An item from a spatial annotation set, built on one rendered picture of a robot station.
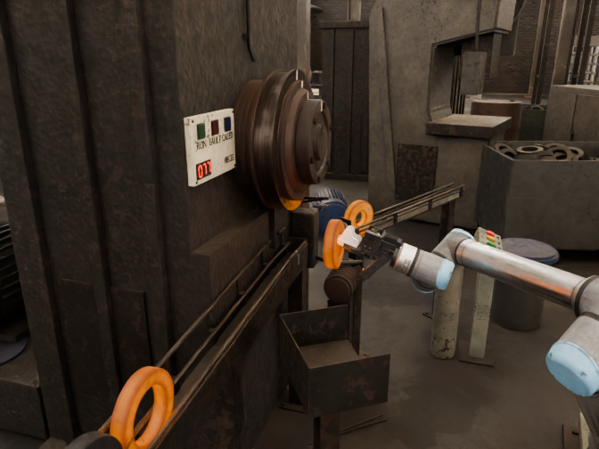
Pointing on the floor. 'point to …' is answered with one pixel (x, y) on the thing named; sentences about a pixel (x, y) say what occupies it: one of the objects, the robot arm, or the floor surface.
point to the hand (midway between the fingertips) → (334, 238)
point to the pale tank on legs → (570, 45)
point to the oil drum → (501, 108)
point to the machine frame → (133, 196)
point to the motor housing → (342, 290)
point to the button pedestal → (480, 315)
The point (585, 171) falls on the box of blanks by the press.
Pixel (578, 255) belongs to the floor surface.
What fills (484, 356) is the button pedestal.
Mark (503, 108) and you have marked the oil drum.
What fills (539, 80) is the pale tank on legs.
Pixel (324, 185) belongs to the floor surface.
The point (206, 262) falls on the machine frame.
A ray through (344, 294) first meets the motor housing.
